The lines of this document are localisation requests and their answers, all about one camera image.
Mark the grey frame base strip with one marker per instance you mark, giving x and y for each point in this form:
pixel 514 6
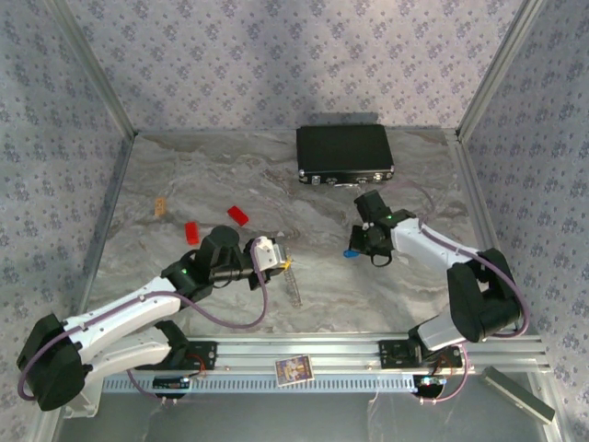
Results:
pixel 478 207
pixel 107 221

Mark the black case with metal latches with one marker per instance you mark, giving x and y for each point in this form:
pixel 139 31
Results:
pixel 343 147

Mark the small black circuit board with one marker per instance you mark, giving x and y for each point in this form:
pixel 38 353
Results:
pixel 168 383

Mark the aluminium mounting rail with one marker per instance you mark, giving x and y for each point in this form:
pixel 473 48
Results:
pixel 299 345

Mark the small round circuit board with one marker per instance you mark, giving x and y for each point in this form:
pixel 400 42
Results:
pixel 430 382

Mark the aluminium frame post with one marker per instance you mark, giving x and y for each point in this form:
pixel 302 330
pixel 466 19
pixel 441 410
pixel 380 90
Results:
pixel 95 69
pixel 499 69

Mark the white plastic bracket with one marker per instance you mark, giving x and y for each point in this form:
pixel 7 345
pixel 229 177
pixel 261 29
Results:
pixel 85 405

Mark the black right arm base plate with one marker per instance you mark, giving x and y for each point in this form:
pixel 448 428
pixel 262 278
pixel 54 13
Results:
pixel 391 354

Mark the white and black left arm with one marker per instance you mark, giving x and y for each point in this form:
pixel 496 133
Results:
pixel 124 304

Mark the orange toy brick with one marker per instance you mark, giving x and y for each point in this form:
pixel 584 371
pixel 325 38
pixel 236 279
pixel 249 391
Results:
pixel 160 207

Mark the colourful picture card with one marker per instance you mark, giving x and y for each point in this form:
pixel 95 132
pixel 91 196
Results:
pixel 294 369

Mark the grey metal bar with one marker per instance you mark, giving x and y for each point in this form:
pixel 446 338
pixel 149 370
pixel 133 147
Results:
pixel 515 393

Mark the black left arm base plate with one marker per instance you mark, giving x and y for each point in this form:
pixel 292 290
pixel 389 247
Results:
pixel 207 357

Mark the red toy brick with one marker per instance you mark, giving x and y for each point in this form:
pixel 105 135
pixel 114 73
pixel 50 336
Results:
pixel 238 216
pixel 192 232

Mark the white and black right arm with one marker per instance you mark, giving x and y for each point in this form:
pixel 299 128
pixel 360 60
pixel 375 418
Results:
pixel 428 244

